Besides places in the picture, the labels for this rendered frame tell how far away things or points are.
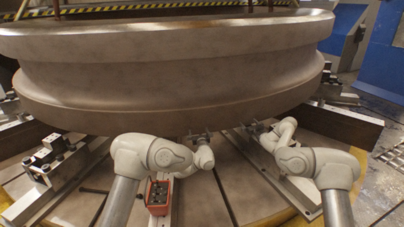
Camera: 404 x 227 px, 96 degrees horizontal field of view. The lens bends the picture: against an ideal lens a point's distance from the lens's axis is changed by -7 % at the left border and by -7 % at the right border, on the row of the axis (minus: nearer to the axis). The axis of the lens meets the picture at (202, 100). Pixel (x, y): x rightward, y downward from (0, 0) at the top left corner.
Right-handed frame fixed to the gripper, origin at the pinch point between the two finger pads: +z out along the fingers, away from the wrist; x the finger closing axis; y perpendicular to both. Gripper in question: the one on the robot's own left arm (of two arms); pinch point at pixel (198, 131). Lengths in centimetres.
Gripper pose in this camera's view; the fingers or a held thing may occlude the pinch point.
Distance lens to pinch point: 155.7
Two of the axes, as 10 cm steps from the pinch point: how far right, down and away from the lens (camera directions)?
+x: -9.8, 1.0, -1.5
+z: -1.8, -4.5, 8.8
